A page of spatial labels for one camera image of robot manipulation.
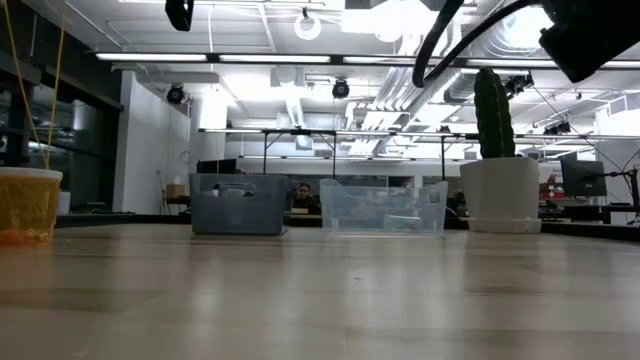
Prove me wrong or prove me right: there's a person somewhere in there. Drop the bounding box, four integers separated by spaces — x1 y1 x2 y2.
292 182 322 215

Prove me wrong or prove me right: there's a silver ventilation duct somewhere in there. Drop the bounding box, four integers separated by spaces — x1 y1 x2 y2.
344 0 556 156

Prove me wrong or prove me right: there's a black background rig frame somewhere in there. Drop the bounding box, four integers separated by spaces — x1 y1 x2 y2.
199 127 640 181

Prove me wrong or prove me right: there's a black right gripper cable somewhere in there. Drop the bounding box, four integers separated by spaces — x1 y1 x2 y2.
412 0 544 89

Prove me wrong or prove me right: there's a grey plastic bin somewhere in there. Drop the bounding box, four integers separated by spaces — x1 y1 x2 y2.
188 172 290 237

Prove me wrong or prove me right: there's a clear plastic bin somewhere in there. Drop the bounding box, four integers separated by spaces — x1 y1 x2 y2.
319 178 449 237

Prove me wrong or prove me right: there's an orange pill bottle white cap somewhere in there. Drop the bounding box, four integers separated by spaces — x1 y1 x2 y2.
0 167 64 246

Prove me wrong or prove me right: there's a green cactus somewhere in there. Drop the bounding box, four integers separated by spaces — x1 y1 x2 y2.
473 67 517 160

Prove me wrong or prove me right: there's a white plant pot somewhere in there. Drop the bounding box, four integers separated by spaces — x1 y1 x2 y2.
459 156 543 234

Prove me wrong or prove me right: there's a white ring ceiling fixture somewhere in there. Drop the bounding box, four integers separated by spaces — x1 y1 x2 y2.
293 13 322 41

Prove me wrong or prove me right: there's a yellow extension cable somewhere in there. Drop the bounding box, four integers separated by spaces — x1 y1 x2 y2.
2 0 67 169

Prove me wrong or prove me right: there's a long ceiling light bar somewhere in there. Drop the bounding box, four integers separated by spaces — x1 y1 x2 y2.
93 49 640 71

